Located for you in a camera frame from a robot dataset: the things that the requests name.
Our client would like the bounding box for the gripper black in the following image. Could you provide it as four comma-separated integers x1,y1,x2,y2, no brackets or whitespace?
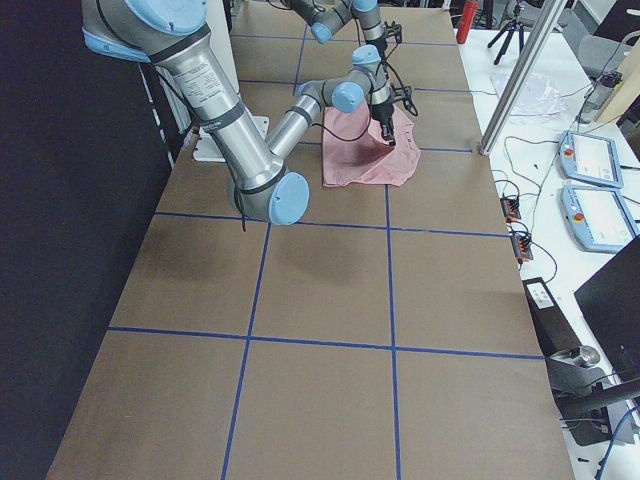
371,100,396,146

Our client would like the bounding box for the pink Snoopy t-shirt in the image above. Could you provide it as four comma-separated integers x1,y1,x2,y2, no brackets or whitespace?
322,108,421,187

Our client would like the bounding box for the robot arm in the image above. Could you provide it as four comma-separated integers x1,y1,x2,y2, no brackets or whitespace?
82,0,402,225
281,0,388,57

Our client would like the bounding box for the grey USB hub left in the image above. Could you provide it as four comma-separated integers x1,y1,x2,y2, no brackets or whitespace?
500,196,521,223

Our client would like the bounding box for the grey usb hub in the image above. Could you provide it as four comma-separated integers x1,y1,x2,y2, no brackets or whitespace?
511,232,533,264
500,196,521,223

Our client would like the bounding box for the red cylinder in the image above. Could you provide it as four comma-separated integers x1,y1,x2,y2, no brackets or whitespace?
456,0,478,45

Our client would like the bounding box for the clear plastic bag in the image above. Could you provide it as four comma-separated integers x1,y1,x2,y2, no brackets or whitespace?
511,74,567,116

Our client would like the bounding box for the black tripod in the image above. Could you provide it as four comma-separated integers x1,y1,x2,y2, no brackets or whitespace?
487,0,525,65

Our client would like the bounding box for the grey USB hub right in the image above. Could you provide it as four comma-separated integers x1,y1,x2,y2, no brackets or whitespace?
511,232,533,264

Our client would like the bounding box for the far teach pendant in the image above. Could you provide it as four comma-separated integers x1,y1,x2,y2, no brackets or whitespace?
559,130,624,189

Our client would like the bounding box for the teach pendant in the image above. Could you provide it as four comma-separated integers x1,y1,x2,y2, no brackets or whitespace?
559,130,624,189
561,185,639,254

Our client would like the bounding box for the near teach pendant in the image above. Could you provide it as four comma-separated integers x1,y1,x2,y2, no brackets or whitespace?
561,185,639,254

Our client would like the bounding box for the black box with label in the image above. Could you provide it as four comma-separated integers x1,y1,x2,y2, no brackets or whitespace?
523,277,601,368

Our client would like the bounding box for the black monitor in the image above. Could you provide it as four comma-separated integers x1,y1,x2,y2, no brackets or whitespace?
574,239,640,380

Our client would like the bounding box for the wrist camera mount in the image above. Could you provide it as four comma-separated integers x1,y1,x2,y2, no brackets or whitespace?
384,21,403,44
393,86,419,117

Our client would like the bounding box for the camera cable black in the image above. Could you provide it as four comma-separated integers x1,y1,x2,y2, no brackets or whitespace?
315,59,409,145

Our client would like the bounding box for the aluminium frame post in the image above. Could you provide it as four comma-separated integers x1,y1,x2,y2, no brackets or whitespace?
479,0,566,156

